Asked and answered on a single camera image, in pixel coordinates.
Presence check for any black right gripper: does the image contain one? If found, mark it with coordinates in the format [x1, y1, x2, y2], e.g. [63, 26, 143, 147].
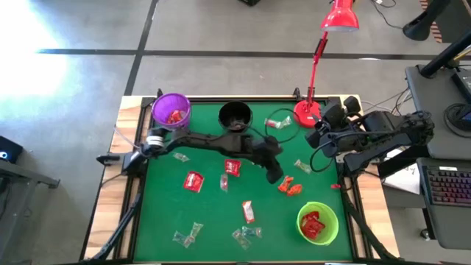
[305, 95, 364, 149]

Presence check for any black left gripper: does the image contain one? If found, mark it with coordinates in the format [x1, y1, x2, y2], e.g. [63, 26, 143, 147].
[252, 135, 285, 185]

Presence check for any orange packet with QR code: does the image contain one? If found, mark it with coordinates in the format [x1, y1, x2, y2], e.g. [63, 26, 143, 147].
[241, 200, 255, 225]

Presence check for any clear packet with green candy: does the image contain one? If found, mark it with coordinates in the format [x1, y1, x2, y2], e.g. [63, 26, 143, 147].
[293, 158, 313, 175]
[231, 228, 252, 251]

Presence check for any clear packet with teal candy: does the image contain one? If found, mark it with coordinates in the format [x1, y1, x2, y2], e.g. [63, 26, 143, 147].
[241, 225, 263, 239]

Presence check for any red desk lamp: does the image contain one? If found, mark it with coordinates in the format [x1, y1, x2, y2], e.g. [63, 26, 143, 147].
[293, 0, 360, 129]

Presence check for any green plastic bucket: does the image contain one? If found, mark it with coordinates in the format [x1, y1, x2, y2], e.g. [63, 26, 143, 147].
[296, 201, 339, 247]

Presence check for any black plastic bucket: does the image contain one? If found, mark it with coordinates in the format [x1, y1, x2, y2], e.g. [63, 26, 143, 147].
[218, 100, 254, 133]

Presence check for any white paper sheet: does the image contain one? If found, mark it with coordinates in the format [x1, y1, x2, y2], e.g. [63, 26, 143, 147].
[382, 149, 424, 195]

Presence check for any green table mat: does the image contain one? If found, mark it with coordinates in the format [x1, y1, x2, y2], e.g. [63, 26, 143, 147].
[134, 102, 353, 261]

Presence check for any purple bucket with face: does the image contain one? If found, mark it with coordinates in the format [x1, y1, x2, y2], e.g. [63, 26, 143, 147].
[151, 92, 192, 130]

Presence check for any black keyboard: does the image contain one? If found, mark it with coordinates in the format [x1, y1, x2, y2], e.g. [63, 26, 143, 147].
[426, 167, 471, 207]

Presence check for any black stand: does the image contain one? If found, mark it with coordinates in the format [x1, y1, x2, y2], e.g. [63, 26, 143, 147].
[403, 0, 452, 41]

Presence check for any black pole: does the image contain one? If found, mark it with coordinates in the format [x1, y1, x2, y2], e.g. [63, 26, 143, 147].
[419, 31, 471, 79]

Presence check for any grey desk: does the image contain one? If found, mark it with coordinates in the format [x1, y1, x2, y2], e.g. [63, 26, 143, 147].
[417, 158, 471, 251]

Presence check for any black computer with light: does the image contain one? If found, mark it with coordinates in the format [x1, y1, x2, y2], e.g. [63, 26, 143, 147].
[0, 135, 24, 165]

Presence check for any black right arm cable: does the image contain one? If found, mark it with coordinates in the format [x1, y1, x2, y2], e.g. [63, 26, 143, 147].
[308, 141, 336, 173]

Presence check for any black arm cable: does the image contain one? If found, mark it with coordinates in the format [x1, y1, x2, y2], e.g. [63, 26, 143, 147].
[308, 141, 336, 173]
[248, 107, 302, 144]

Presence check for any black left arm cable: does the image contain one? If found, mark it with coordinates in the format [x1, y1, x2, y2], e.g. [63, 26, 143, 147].
[248, 107, 302, 144]

